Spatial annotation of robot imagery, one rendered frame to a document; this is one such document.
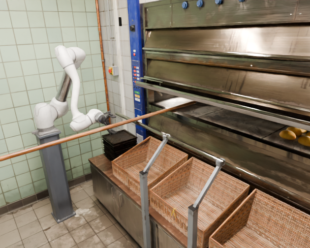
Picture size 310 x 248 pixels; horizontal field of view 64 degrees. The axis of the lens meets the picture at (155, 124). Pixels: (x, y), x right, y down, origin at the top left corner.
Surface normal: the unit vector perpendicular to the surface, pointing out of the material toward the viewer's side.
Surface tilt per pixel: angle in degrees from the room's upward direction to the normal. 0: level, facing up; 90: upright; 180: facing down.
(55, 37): 90
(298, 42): 70
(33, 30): 90
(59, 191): 90
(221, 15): 90
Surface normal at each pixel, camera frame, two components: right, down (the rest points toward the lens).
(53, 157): 0.65, 0.25
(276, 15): -0.79, 0.25
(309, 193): -0.75, -0.09
